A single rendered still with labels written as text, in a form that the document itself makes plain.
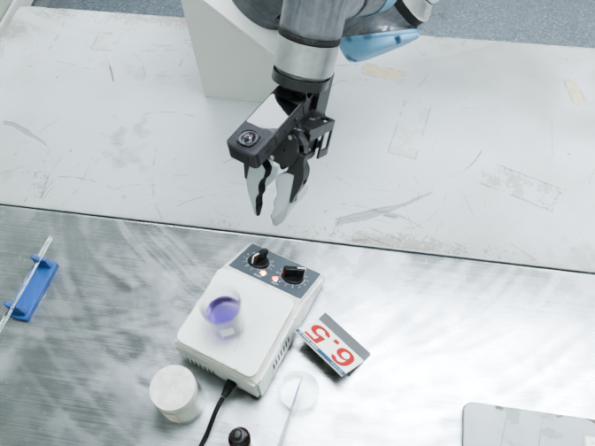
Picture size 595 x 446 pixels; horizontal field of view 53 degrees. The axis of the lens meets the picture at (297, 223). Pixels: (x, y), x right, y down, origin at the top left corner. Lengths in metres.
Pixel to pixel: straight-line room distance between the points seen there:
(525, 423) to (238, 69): 0.71
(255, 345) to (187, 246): 0.25
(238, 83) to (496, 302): 0.57
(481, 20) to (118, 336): 2.14
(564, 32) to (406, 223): 1.88
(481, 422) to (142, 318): 0.50
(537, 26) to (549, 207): 1.77
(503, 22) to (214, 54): 1.83
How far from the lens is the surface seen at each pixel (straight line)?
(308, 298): 0.85
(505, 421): 0.87
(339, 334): 0.88
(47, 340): 0.97
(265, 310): 0.81
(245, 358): 0.79
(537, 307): 0.95
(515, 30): 2.70
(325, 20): 0.71
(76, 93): 1.23
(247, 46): 1.03
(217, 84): 1.12
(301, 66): 0.72
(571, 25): 2.79
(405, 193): 1.00
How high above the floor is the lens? 1.73
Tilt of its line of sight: 59 degrees down
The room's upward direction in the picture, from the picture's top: 5 degrees counter-clockwise
